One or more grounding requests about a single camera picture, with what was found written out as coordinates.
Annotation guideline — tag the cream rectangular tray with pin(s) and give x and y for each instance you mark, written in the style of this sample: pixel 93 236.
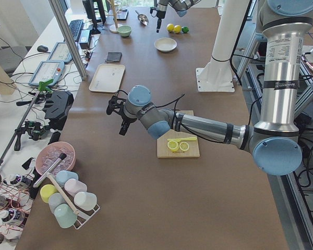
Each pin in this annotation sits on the cream rectangular tray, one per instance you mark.
pixel 107 78

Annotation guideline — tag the yellow lemon near lime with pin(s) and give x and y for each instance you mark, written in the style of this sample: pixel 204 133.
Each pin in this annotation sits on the yellow lemon near lime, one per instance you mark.
pixel 177 29

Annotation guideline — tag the green lime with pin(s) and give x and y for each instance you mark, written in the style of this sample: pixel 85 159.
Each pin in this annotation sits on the green lime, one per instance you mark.
pixel 185 29

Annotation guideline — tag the black computer mouse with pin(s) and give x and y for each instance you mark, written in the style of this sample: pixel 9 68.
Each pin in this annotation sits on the black computer mouse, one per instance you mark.
pixel 42 48

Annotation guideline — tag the yellow lemon far from lime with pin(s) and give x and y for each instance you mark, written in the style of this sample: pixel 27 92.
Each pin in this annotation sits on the yellow lemon far from lime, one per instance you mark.
pixel 170 27

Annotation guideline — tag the black computer monitor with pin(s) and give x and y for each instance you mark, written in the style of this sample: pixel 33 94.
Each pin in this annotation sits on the black computer monitor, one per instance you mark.
pixel 95 12

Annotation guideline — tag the pink bowl with ice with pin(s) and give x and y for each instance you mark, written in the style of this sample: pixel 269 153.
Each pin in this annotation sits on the pink bowl with ice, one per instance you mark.
pixel 51 153

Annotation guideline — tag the blue teach pendant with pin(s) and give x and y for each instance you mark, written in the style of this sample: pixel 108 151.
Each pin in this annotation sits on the blue teach pendant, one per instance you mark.
pixel 50 69
pixel 60 52

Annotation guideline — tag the black keyboard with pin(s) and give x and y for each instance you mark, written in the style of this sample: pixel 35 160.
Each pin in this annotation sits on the black keyboard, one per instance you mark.
pixel 75 28

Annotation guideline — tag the lemon slice upper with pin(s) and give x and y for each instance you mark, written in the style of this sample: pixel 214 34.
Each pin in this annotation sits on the lemon slice upper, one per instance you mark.
pixel 184 146

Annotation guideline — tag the white cup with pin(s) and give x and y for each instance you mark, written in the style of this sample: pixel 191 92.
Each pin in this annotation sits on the white cup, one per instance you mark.
pixel 85 200

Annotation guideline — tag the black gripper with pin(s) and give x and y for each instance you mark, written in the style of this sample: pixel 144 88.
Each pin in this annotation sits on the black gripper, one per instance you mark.
pixel 160 14
pixel 127 119

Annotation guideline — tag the metal muddler in bowl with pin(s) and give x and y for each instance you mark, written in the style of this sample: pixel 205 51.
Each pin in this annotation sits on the metal muddler in bowl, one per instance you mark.
pixel 61 157

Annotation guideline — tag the blue cup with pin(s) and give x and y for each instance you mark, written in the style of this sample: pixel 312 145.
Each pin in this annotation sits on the blue cup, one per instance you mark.
pixel 63 176

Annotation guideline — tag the yellow cup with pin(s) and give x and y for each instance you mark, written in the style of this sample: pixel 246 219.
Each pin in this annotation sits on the yellow cup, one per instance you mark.
pixel 47 191

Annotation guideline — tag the grey folded cloth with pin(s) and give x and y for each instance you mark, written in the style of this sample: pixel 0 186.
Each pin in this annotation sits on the grey folded cloth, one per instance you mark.
pixel 113 57

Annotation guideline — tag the cream round plate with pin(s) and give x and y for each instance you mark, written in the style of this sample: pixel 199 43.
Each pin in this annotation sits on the cream round plate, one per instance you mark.
pixel 165 44

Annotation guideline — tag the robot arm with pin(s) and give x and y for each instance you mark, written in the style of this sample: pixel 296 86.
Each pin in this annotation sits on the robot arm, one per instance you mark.
pixel 272 141
pixel 179 6

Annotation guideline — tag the lemon slice lower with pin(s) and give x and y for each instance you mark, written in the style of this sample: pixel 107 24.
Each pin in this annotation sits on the lemon slice lower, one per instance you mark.
pixel 173 145

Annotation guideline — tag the grey cup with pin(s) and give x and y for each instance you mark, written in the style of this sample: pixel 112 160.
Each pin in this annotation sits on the grey cup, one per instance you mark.
pixel 54 201

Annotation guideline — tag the aluminium frame post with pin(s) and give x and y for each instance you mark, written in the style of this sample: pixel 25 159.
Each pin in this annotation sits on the aluminium frame post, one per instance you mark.
pixel 66 32

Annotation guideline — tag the lower blue teach pendant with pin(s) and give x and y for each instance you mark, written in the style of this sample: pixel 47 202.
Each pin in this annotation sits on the lower blue teach pendant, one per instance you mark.
pixel 50 69

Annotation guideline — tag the mint cup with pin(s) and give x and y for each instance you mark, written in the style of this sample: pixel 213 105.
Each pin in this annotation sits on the mint cup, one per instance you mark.
pixel 65 216

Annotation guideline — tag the black plastic bracket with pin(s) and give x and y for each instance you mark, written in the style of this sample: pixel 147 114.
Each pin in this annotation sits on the black plastic bracket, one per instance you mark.
pixel 56 108

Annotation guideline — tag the pink cup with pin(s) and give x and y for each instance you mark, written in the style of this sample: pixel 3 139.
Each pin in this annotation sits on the pink cup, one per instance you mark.
pixel 74 186

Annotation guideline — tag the lemon slice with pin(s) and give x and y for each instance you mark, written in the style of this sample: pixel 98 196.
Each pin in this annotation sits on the lemon slice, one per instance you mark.
pixel 184 146
pixel 173 145

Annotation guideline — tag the upper blue teach pendant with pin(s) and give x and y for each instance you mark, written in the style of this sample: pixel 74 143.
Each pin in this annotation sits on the upper blue teach pendant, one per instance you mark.
pixel 60 52

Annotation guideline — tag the wooden cutting board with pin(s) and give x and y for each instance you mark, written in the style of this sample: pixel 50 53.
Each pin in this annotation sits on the wooden cutting board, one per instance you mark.
pixel 162 151

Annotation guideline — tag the white cup rack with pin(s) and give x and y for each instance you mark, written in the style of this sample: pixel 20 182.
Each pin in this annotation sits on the white cup rack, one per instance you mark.
pixel 82 217

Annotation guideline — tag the wooden cup stand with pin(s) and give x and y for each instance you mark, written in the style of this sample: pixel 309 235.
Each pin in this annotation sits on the wooden cup stand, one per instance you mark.
pixel 113 27

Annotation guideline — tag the metal scoop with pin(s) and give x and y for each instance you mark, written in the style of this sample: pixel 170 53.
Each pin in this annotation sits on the metal scoop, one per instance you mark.
pixel 143 19

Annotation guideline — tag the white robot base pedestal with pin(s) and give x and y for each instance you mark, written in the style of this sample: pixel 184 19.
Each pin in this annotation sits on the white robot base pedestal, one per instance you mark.
pixel 217 76

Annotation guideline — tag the mint green bowl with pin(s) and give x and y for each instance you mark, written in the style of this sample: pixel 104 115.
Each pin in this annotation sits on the mint green bowl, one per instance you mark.
pixel 124 30

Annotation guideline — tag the yellow plastic knife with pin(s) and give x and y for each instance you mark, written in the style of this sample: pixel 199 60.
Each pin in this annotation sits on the yellow plastic knife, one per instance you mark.
pixel 193 138

